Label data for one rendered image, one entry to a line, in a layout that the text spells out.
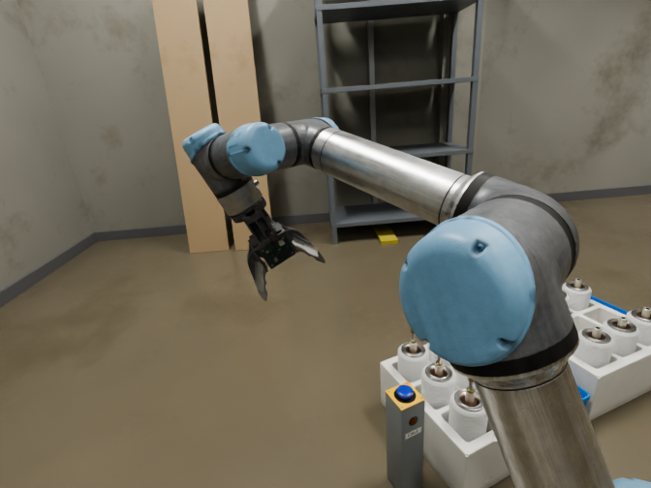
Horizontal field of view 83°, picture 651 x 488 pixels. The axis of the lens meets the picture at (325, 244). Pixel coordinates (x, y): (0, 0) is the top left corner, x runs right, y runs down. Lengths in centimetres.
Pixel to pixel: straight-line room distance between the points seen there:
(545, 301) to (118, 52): 324
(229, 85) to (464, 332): 263
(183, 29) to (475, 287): 285
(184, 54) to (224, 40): 29
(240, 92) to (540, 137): 240
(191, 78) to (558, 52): 272
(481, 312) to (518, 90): 320
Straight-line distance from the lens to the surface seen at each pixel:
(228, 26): 294
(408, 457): 110
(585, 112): 378
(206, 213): 284
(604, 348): 143
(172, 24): 305
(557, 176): 377
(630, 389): 162
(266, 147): 56
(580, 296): 171
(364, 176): 55
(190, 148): 66
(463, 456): 110
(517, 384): 37
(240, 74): 283
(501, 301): 31
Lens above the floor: 101
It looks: 22 degrees down
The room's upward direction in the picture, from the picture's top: 5 degrees counter-clockwise
